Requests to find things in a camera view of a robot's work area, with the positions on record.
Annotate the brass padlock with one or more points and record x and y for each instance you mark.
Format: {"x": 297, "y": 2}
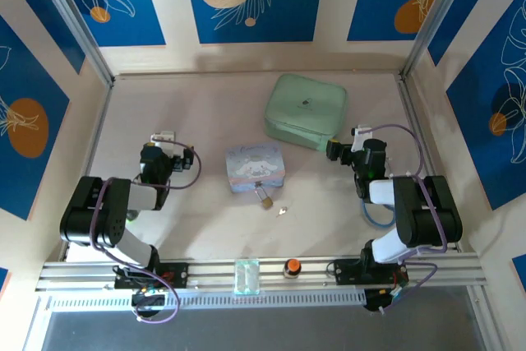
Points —
{"x": 266, "y": 199}

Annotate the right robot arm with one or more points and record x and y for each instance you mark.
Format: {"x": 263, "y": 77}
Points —
{"x": 423, "y": 211}

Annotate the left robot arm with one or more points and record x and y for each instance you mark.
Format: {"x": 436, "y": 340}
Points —
{"x": 111, "y": 211}

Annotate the small silver key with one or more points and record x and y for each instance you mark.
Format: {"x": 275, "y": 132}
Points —
{"x": 282, "y": 211}

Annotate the mint green zip pouch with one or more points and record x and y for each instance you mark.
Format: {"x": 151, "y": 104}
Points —
{"x": 306, "y": 110}

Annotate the cartoon print tin box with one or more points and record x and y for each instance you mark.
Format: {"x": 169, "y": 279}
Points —
{"x": 254, "y": 167}

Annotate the orange capped button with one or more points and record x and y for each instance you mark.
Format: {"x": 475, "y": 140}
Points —
{"x": 292, "y": 267}

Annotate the clear plastic block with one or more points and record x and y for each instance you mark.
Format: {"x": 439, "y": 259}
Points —
{"x": 247, "y": 277}

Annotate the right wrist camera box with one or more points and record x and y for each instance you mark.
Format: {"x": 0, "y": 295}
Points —
{"x": 361, "y": 134}

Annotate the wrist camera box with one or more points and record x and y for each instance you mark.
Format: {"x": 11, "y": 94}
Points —
{"x": 164, "y": 136}
{"x": 361, "y": 134}

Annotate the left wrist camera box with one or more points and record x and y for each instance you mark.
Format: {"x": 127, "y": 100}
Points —
{"x": 164, "y": 136}

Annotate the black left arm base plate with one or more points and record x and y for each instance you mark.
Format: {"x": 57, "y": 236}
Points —
{"x": 174, "y": 273}

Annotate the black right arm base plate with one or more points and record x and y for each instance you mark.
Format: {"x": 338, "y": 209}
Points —
{"x": 349, "y": 272}

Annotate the aluminium front rail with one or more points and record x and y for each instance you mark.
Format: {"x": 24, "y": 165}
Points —
{"x": 267, "y": 271}

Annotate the aluminium frame post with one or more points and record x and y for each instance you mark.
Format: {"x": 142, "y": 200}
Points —
{"x": 435, "y": 18}
{"x": 78, "y": 22}

